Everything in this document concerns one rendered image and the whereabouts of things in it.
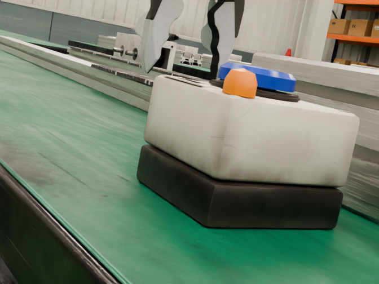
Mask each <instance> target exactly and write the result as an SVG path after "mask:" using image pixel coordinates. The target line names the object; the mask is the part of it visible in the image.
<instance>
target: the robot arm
mask: <svg viewBox="0 0 379 284"><path fill-rule="evenodd" d="M244 6H245V0H210V1H209V4H208V14H207V17H208V22H207V23H206V25H205V26H204V27H203V28H202V29H201V41H202V45H203V46H204V47H205V48H206V49H207V50H209V51H210V52H211V53H212V55H213V56H212V60H211V66H210V74H211V80H212V79H217V80H220V78H218V72H219V67H220V66H221V65H222V64H224V63H225V62H228V61H229V59H230V56H231V53H232V50H233V47H234V44H235V39H236V38H237V36H238V33H239V29H240V25H241V21H242V17H243V13H244ZM183 9H184V3H183V0H151V7H150V9H149V11H147V12H146V13H144V14H143V15H141V16H140V18H139V19H138V21H137V22H136V25H135V32H136V34H137V35H138V36H139V37H140V38H141V39H142V47H141V58H142V67H143V72H145V73H149V72H150V71H151V69H152V68H153V67H154V66H155V65H156V63H157V62H158V61H159V59H160V57H161V50H162V46H163V44H164V43H165V42H166V41H167V39H168V37H169V30H170V27H171V25H172V23H173V21H174V20H176V19H177V18H178V17H180V15H181V13H182V11H183Z"/></svg>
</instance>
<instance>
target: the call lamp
mask: <svg viewBox="0 0 379 284"><path fill-rule="evenodd" d="M257 86H258V84H257V79H256V76H255V74H254V73H252V72H250V71H248V70H246V69H244V68H242V69H231V70H230V72H229V73H228V74H227V76H226V77H225V79H224V84H223V90H222V92H224V93H227V94H231V95H237V96H243V97H249V98H255V95H256V91H257Z"/></svg>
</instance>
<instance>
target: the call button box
mask: <svg viewBox="0 0 379 284"><path fill-rule="evenodd" d="M223 84H224V81H221V80H217V79H212V80H211V81H209V82H202V81H195V80H191V79H185V78H182V77H175V76H169V75H165V74H164V75H160V76H157V77H156V78H155V80H154V81H153V87H152V94H151V100H150V104H149V110H148V116H147V122H146V128H145V132H144V139H145V141H146V142H147V143H149V144H151V145H149V144H146V145H143V146H142V147H141V150H140V157H139V163H138V169H137V173H136V177H137V179H138V180H139V181H141V182H142V183H143V184H145V185H146V186H148V187H149V188H151V189H152V190H154V191H155V192H156V193H158V194H159V195H161V196H162V197H164V198H165V199H167V200H168V201H169V202H171V203H172V204H174V205H175V206H176V207H178V208H180V209H181V210H182V211H184V212H185V213H187V214H188V215H189V216H191V217H193V218H194V219H196V220H197V221H198V222H200V223H201V224H203V225H204V226H206V227H208V228H307V229H333V228H335V227H336V225H337V221H338V216H339V213H340V209H341V204H342V200H343V193H342V192H341V191H340V190H339V189H336V188H338V187H342V186H344V184H345V182H346V179H347V174H348V171H349V167H350V162H351V157H352V153H353V150H354V145H355V140H356V136H357V133H358V128H359V124H360V121H359V118H358V117H357V116H356V115H355V114H353V113H351V112H348V111H344V110H337V109H333V108H329V107H325V106H321V105H317V104H313V103H308V102H305V101H301V100H300V98H299V96H297V95H293V94H289V93H286V92H281V91H276V92H272V91H265V90H259V89H257V91H256V95H255V98H249V97H243V96H237V95H231V94H227V93H224V92H222V90H223Z"/></svg>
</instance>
